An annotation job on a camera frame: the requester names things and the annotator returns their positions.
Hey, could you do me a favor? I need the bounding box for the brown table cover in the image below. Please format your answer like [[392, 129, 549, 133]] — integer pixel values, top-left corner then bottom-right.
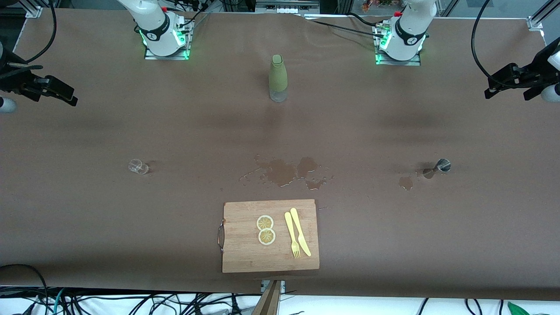
[[0, 8, 560, 302]]

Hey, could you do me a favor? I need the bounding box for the yellow plastic knife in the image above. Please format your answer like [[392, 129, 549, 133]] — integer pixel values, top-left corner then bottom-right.
[[290, 207, 312, 257]]

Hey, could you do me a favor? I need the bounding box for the wooden cutting board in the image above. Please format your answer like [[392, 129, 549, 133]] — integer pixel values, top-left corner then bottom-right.
[[218, 199, 320, 274]]

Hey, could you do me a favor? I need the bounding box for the yellow plastic fork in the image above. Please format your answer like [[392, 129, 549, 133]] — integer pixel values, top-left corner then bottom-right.
[[284, 212, 301, 259]]

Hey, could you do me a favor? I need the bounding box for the large liquid puddle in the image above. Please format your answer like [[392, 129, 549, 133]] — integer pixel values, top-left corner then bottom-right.
[[240, 154, 334, 191]]

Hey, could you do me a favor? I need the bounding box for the black base cable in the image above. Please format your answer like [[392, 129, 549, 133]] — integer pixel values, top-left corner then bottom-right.
[[301, 12, 388, 39]]

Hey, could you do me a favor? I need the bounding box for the clear glass beaker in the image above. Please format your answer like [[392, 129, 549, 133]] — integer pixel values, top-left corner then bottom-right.
[[128, 158, 149, 175]]

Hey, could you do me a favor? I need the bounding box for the grey power strip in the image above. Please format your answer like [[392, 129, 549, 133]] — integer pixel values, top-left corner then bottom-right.
[[256, 0, 320, 14]]

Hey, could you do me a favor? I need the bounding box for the green sleeved glass bottle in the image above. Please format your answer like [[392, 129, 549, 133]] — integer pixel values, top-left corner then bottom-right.
[[268, 54, 288, 103]]

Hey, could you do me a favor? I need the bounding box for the black floor cable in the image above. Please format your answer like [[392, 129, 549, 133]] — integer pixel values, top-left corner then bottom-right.
[[0, 264, 49, 315]]

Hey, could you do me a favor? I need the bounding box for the wooden post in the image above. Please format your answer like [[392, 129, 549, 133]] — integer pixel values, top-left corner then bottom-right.
[[253, 280, 283, 315]]

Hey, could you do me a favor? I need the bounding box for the steel double jigger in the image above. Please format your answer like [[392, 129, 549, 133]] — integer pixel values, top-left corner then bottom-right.
[[422, 158, 452, 179]]

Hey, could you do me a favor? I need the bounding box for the aluminium frame profile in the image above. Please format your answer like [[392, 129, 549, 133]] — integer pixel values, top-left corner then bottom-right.
[[17, 0, 44, 18], [527, 0, 560, 31]]

